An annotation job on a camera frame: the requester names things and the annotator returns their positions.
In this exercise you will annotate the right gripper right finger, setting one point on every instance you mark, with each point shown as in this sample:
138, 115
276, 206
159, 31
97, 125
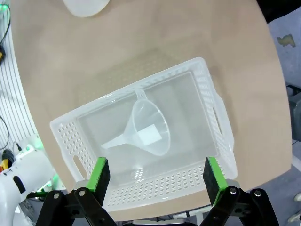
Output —
214, 179

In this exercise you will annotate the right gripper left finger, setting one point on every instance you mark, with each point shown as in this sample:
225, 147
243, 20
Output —
100, 174

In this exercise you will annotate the translucent plastic funnel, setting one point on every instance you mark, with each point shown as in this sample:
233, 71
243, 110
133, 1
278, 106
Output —
150, 117

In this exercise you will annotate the translucent conical flask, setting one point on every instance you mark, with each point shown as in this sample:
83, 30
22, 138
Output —
84, 8

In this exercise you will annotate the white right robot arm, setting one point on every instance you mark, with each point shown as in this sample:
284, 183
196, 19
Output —
9, 195

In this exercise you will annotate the white perforated plastic tray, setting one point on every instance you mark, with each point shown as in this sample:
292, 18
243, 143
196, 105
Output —
141, 186

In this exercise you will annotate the white box with green light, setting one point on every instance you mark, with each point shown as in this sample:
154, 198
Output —
29, 153

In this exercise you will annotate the black chair base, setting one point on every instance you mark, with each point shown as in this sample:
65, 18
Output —
295, 110

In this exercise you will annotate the white slotted base plate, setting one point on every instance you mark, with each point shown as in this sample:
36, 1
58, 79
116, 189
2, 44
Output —
11, 94

